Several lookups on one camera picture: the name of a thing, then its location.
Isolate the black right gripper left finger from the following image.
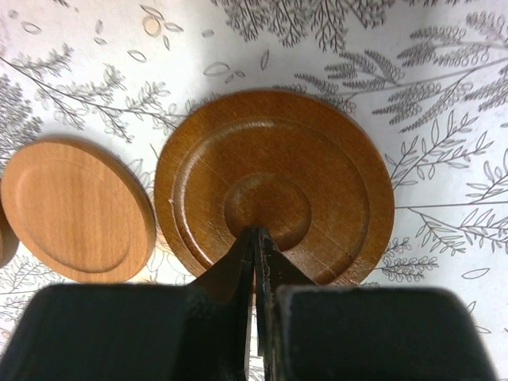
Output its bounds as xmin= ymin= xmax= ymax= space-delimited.
xmin=1 ymin=228 xmax=255 ymax=380

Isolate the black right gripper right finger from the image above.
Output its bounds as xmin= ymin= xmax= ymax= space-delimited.
xmin=254 ymin=229 xmax=495 ymax=380

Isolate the dark grooved wooden coaster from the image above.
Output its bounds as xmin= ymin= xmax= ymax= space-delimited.
xmin=154 ymin=90 xmax=394 ymax=285
xmin=0 ymin=178 xmax=20 ymax=267

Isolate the light wooden coaster front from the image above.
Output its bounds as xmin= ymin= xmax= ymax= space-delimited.
xmin=1 ymin=137 xmax=156 ymax=283

